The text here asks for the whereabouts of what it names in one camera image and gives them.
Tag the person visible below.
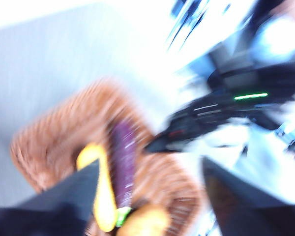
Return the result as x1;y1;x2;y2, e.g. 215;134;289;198
248;0;295;62

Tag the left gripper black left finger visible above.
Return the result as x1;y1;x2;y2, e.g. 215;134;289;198
0;161;100;236

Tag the yellow vegetable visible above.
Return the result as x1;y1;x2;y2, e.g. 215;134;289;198
76;144;118;233

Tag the brown potato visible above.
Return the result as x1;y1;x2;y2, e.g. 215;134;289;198
118;204;168;236

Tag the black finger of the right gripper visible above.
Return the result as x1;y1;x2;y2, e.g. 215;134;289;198
144;132;195;153

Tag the brown wicker basket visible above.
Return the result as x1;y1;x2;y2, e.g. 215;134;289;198
9;78;205;236

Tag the purple eggplant with green stem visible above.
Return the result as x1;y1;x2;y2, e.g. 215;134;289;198
110;120;138;227

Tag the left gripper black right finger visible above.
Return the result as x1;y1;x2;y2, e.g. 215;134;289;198
202;157;295;236

